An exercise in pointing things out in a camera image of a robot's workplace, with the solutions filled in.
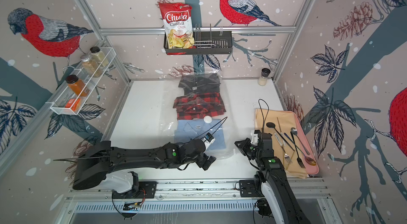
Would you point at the black fork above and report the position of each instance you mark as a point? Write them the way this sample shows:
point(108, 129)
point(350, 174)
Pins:
point(299, 160)

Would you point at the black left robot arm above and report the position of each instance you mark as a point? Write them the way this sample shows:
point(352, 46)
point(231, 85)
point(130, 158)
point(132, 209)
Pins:
point(94, 165)

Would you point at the silver fork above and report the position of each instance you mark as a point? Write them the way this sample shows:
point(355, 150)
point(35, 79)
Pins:
point(286, 157)

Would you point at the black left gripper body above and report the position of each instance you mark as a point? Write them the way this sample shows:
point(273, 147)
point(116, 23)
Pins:
point(202, 160)

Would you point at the beige folded cloth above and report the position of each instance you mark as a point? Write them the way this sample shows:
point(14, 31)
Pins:
point(293, 169)

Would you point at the clear plastic vacuum bag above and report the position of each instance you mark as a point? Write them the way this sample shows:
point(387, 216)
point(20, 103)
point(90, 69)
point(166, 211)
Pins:
point(169, 121)

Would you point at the red Chuba cassava chips bag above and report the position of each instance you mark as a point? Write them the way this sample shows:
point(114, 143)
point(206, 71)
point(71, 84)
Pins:
point(178, 26)

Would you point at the pink tray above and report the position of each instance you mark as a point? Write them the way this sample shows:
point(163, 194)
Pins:
point(311, 170)

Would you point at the red black plaid shirt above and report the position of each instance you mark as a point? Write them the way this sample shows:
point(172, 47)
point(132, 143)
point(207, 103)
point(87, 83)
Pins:
point(197, 106)

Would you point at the black wire wall basket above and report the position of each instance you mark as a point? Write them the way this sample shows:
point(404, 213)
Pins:
point(205, 42)

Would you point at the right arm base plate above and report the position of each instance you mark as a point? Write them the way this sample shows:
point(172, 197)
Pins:
point(248, 188)

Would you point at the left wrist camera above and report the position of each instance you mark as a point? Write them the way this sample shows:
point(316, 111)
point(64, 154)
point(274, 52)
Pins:
point(208, 140)

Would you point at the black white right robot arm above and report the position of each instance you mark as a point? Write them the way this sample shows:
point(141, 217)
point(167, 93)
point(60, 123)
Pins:
point(270, 181)

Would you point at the silver spoon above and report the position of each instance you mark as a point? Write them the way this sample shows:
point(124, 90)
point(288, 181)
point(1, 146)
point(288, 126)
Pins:
point(294, 131)

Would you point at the small orange box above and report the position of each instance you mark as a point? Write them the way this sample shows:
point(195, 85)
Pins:
point(74, 104)

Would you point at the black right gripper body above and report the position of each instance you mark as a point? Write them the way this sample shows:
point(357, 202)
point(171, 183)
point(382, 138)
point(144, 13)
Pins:
point(250, 150)

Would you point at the light blue cloth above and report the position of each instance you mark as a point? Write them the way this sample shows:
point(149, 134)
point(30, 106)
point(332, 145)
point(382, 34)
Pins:
point(197, 129)

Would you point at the clear acrylic wall shelf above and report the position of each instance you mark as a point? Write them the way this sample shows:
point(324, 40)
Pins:
point(58, 105)

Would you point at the aluminium mounting rail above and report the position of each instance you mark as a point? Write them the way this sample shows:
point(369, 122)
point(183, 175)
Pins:
point(191, 189)

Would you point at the orange sauce jar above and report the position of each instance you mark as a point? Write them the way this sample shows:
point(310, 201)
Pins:
point(78, 87)

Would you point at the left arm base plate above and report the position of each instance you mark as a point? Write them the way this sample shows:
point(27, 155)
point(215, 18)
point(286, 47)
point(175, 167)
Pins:
point(146, 190)

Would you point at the pepper grinder black cap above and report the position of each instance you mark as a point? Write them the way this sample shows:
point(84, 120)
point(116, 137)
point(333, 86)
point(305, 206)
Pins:
point(262, 80)

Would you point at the gold spoon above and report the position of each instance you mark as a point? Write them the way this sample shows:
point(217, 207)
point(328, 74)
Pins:
point(309, 160)

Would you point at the grey pinstriped shirt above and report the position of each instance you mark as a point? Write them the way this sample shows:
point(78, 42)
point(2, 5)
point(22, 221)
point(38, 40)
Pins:
point(200, 84)

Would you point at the spice jar black lid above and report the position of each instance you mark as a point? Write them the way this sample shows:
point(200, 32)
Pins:
point(99, 57)

